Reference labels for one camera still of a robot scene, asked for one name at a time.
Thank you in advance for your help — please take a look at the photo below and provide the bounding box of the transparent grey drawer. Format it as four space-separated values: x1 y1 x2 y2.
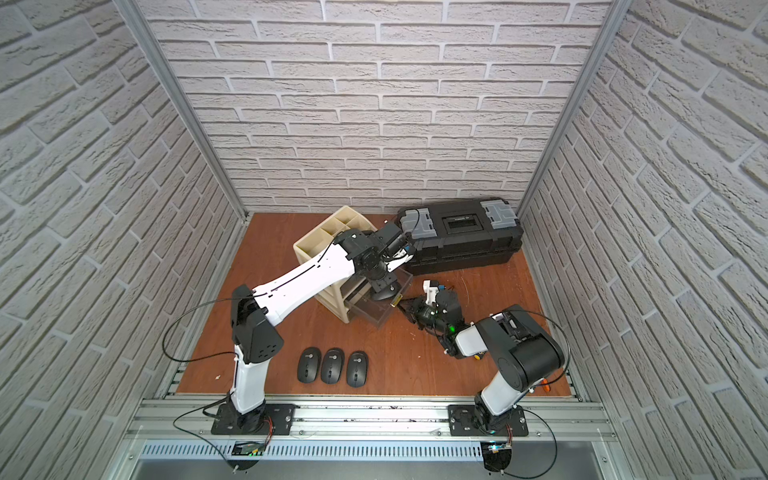
344 269 413 328

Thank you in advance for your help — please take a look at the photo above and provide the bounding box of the beige drawer organizer cabinet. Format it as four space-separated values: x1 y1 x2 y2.
293 206 377 324

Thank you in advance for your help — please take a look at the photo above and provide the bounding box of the black computer mouse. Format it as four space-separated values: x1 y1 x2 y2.
371 282 401 301
320 348 345 385
297 347 322 384
346 351 369 388

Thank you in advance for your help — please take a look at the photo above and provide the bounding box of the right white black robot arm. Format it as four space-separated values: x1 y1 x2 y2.
398 281 571 438

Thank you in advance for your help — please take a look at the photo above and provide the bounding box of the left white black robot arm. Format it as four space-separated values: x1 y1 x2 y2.
211 223 416 435

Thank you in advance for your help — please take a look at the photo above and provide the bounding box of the black plastic toolbox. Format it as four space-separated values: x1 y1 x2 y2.
396 198 524 276

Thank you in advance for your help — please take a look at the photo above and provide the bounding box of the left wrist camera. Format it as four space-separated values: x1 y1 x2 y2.
387 245 416 272

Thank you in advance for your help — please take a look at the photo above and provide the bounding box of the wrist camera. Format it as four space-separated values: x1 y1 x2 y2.
422 280 449 308
387 245 416 272

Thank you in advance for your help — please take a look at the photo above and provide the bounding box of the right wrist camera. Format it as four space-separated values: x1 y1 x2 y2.
422 280 449 308

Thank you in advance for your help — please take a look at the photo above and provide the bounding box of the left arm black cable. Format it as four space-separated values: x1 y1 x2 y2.
161 299 241 364

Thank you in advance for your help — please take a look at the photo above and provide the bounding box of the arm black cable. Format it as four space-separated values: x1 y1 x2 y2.
161 299 241 364
521 308 571 388

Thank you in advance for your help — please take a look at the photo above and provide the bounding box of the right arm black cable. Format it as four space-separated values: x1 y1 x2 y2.
521 308 571 388

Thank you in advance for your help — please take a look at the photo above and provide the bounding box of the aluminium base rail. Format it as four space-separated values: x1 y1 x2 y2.
120 395 618 462

